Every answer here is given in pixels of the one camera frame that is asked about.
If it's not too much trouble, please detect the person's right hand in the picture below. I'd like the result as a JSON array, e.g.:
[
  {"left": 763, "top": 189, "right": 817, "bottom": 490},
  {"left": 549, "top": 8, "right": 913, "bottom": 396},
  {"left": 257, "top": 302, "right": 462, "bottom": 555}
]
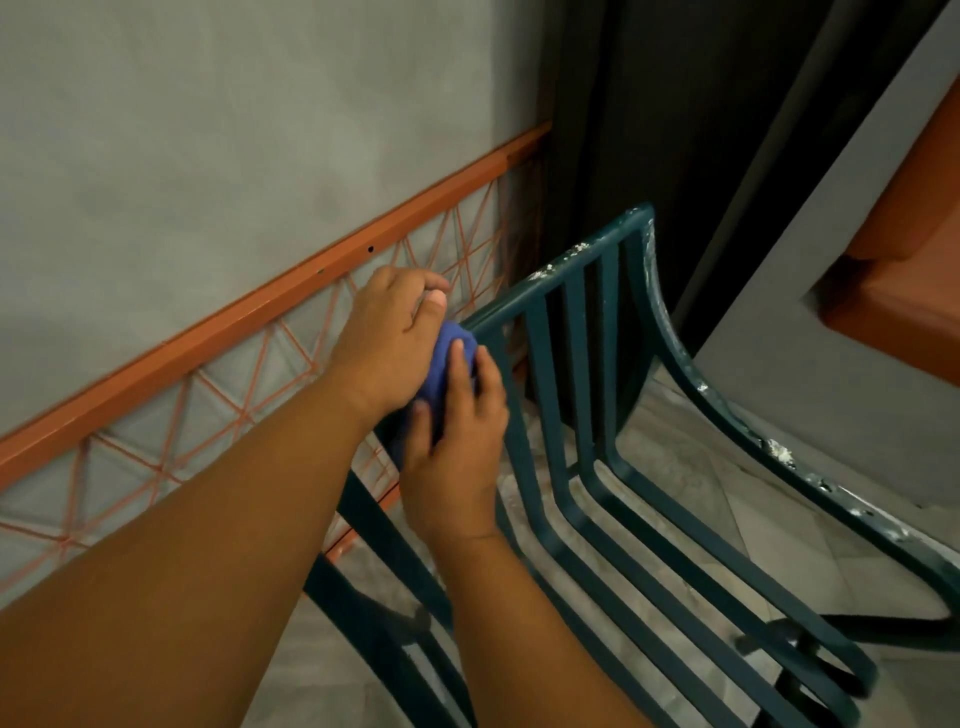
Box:
[{"left": 398, "top": 341, "right": 511, "bottom": 553}]

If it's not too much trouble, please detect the person's left hand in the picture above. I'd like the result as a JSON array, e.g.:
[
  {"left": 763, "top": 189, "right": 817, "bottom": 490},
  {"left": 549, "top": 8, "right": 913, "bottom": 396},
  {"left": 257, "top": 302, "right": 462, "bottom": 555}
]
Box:
[{"left": 327, "top": 264, "right": 451, "bottom": 425}]

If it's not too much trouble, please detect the blue cleaning cloth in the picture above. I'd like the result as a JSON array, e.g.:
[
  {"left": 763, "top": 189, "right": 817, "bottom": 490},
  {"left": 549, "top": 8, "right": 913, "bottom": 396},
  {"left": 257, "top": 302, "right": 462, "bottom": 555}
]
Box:
[{"left": 389, "top": 320, "right": 481, "bottom": 474}]

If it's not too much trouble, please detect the dark green metal slatted chair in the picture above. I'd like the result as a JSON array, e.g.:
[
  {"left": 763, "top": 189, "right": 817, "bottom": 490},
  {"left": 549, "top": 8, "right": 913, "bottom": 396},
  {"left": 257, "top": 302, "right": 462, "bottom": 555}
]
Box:
[{"left": 303, "top": 202, "right": 960, "bottom": 728}]

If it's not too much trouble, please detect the person's left forearm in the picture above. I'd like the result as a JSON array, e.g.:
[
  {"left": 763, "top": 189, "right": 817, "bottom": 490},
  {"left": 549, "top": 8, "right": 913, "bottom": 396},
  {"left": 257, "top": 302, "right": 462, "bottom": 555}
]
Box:
[{"left": 0, "top": 367, "right": 376, "bottom": 728}]

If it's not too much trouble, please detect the person's right forearm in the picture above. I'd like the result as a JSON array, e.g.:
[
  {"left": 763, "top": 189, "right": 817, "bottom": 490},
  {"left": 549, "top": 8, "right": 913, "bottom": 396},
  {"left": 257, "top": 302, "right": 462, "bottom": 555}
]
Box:
[{"left": 431, "top": 528, "right": 654, "bottom": 728}]

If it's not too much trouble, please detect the black partition panel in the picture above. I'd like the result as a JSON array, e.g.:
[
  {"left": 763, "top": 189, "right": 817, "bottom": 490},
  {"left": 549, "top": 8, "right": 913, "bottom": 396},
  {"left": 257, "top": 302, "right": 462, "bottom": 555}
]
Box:
[{"left": 539, "top": 0, "right": 954, "bottom": 354}]

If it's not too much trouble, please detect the orange cushioned booth bench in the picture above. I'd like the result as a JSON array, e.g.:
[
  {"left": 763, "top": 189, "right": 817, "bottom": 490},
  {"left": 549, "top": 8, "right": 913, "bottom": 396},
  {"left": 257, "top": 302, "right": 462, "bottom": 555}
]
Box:
[{"left": 693, "top": 14, "right": 960, "bottom": 511}]

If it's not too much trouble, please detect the orange wire mesh fence panel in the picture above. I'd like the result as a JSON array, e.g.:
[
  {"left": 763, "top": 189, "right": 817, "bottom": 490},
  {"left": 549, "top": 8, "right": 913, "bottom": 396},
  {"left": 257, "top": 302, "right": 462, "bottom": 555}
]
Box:
[{"left": 0, "top": 122, "right": 554, "bottom": 609}]

